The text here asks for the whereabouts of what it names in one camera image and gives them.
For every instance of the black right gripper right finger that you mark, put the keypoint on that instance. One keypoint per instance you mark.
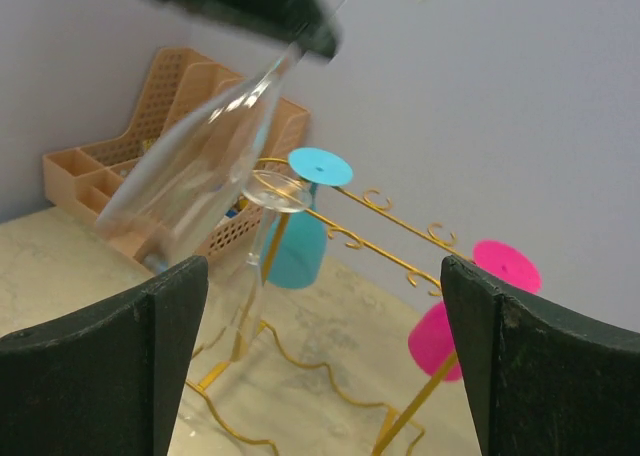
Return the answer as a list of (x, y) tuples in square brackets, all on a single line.
[(540, 379)]

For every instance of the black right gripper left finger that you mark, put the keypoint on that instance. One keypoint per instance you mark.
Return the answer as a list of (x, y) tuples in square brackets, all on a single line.
[(108, 378)]

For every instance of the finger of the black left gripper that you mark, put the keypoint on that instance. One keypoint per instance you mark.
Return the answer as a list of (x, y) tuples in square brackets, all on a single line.
[(306, 23)]

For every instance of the clear wine glass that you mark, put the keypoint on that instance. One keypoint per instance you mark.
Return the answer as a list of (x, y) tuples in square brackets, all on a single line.
[(242, 304), (190, 177)]

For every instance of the blue plastic wine glass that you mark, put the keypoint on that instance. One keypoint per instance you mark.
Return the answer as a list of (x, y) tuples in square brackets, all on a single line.
[(302, 247)]

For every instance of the blue grey glue stick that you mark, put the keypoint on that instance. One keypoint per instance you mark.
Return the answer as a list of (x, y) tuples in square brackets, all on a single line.
[(154, 263)]

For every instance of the peach plastic desk organizer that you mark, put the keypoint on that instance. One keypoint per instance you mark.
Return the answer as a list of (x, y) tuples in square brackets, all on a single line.
[(82, 180)]

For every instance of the gold wire wine glass rack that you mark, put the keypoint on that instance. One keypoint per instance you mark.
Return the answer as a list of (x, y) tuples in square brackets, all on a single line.
[(329, 374)]

